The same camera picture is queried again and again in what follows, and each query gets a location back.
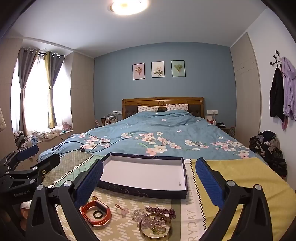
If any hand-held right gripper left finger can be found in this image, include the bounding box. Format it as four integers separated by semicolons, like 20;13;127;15
21;159;104;241

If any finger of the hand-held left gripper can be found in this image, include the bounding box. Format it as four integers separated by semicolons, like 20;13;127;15
0;145;39;173
7;153;61;184

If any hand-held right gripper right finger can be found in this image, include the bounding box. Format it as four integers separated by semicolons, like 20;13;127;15
195;158;278;241

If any orange smartwatch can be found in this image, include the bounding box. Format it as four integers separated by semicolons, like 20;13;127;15
80;199;112;227

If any pink flower ring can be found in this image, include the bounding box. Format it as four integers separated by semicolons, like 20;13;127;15
115;204;129;217

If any purple beaded bracelet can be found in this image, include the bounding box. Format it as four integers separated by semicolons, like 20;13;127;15
145;206;176;220

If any dark blue cardboard box tray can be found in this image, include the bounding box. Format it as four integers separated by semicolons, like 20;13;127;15
96;152;188;200

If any clear crystal bead bracelet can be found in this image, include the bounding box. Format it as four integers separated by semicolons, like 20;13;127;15
131;208;171;231

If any amber tortoiseshell bangle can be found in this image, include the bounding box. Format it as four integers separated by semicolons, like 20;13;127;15
139;213;173;239

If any pile of mixed clothes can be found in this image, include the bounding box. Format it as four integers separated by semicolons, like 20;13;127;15
13;131;33;149

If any pile of light laundry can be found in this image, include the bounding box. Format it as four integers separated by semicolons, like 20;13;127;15
31;128;63;142

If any cluster of cosmetic bottles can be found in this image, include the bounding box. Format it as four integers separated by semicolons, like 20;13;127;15
95;111;123;127

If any grey and yellow curtain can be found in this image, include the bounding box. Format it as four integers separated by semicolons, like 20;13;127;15
44;51;65;129

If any pile of dark clothes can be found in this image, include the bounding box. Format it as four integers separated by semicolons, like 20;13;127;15
248;130;288;178

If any white sheer curtain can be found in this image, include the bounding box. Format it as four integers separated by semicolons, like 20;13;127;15
11;56;72;132

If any bed with floral duvet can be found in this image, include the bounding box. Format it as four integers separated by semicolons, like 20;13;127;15
39;110;269;163

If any beige built-in wardrobe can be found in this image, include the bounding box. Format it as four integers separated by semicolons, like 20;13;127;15
230;32;262;149
70;52;95;137

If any white patterned pillow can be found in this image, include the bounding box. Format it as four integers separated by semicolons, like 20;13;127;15
137;105;159;113
166;104;189;112

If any wooden bed headboard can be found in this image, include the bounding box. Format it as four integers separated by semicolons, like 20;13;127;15
122;97;205;121

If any black jacket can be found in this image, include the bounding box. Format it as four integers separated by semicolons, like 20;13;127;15
269;67;285;123

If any green leaf framed picture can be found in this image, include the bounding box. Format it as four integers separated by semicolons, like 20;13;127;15
171;60;186;77

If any pink flower framed picture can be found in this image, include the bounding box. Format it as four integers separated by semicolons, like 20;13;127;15
132;63;145;80

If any white flower framed picture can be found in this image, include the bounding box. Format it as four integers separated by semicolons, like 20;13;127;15
151;61;165;78

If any purple jacket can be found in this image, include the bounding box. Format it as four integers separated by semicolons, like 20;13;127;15
280;56;296;121

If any round ceiling lamp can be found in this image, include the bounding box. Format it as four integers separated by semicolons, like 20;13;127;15
110;0;148;16

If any black cable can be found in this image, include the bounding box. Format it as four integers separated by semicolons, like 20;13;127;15
52;140;112;156

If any black wall coat rack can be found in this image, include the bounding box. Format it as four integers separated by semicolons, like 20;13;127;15
269;50;284;70

